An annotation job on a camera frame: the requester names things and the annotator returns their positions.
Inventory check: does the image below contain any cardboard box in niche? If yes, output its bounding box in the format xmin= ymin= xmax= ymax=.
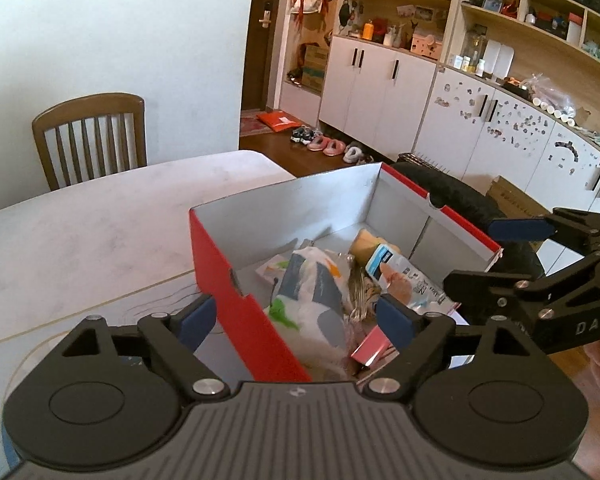
xmin=302 ymin=44 xmax=331 ymax=92

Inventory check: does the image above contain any pink binder clip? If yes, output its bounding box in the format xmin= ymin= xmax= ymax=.
xmin=351 ymin=327 xmax=401 ymax=369

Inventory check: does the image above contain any flat cardboard box on floor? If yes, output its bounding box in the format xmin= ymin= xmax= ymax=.
xmin=489 ymin=176 xmax=552 ymax=217

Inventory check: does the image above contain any white packet blue label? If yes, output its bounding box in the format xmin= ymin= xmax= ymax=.
xmin=365 ymin=242 xmax=462 ymax=317

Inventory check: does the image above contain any orange parcel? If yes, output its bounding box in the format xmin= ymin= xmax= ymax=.
xmin=256 ymin=110 xmax=301 ymax=134

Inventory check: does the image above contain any patterned door rug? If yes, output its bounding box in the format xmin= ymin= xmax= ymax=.
xmin=240 ymin=109 xmax=272 ymax=137

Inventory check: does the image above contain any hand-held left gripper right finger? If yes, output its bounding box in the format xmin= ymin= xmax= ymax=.
xmin=362 ymin=294 xmax=552 ymax=402

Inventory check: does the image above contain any red cardboard box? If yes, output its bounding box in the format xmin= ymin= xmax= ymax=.
xmin=189 ymin=162 xmax=504 ymax=397

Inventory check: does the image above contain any white wall cabinet unit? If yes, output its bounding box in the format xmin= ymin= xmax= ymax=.
xmin=272 ymin=0 xmax=600 ymax=221

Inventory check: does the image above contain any silver snack packet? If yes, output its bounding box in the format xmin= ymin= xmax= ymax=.
xmin=347 ymin=269 xmax=382 ymax=322

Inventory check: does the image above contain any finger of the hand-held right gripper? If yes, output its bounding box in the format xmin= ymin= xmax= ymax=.
xmin=490 ymin=207 xmax=600 ymax=257
xmin=443 ymin=255 xmax=600 ymax=332

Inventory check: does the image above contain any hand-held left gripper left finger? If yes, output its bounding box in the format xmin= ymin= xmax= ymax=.
xmin=50 ymin=294 xmax=232 ymax=404

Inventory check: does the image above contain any yellow plush toy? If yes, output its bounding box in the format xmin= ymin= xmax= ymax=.
xmin=350 ymin=228 xmax=402 ymax=267

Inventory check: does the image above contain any brown wooden chair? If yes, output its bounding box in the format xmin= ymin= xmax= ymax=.
xmin=31 ymin=92 xmax=148 ymax=192

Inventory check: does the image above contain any white grey patterned bag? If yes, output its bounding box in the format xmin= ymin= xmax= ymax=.
xmin=256 ymin=247 xmax=354 ymax=357

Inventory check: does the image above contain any dark brown door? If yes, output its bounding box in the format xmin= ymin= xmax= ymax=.
xmin=240 ymin=0 xmax=287 ymax=112

